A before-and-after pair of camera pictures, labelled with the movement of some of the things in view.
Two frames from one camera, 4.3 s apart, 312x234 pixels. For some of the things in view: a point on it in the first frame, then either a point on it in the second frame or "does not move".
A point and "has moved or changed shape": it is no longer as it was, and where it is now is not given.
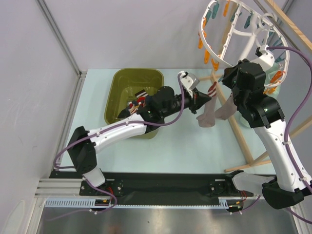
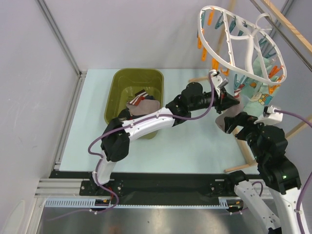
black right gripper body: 227,76 → 240,123
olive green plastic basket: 121,86 does not move
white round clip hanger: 268,22 → 261,25
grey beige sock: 208,119 → 144,107
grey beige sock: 227,109 has moved or changed shape
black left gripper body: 192,106 → 218,101
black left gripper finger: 202,99 → 229,101
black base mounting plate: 157,185 does not move
